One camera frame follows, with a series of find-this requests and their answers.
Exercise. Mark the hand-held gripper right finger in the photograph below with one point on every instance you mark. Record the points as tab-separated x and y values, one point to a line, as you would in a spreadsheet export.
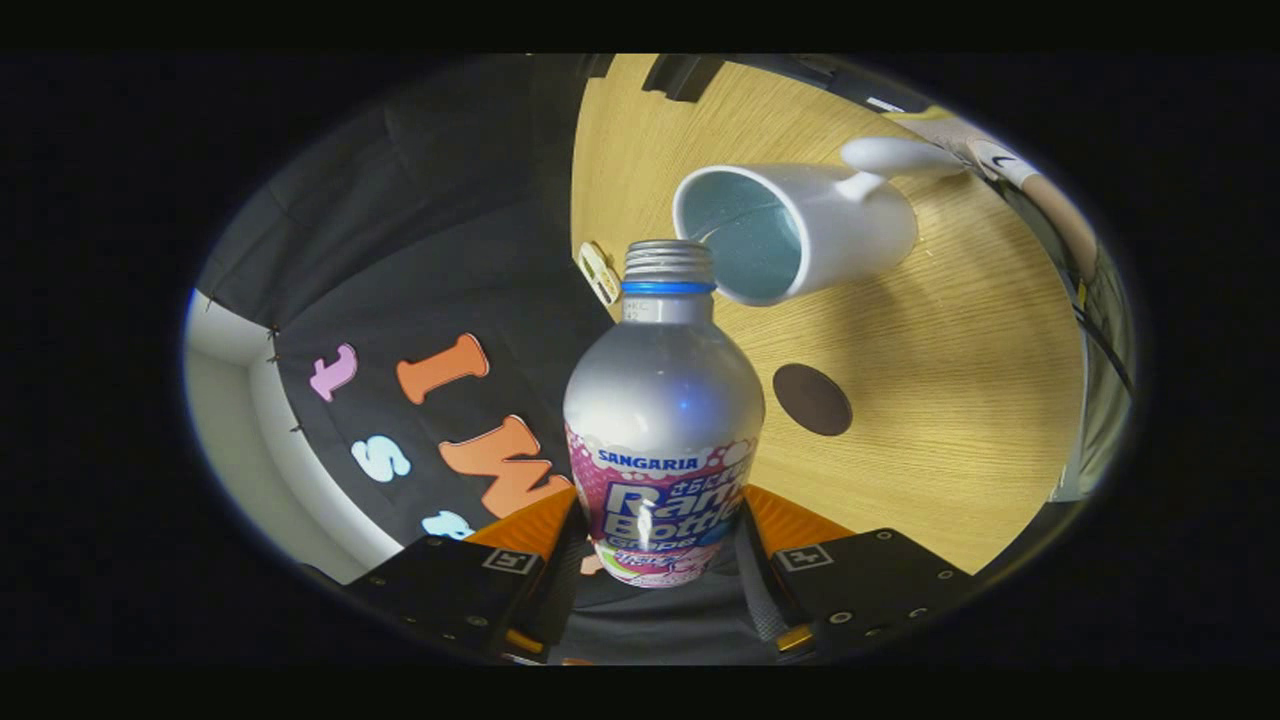
765	600

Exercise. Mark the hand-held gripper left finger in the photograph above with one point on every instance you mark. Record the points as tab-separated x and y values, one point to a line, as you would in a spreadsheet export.
556	600

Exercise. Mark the round dark brown coaster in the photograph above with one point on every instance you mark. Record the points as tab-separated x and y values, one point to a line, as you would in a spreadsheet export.
812	400

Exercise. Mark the silver juice bottle pink label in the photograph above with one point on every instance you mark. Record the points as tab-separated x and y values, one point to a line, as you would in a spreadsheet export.
660	400

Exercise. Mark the wooden table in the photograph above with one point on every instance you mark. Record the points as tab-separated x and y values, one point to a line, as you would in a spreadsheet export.
950	400

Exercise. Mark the small white tray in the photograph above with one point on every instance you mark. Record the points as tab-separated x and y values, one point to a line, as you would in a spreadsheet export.
599	272

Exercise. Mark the black backdrop cloth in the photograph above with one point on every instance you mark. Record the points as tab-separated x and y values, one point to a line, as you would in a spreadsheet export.
450	230

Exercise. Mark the black rectangular block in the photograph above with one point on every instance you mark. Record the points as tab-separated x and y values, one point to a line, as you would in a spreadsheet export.
685	75

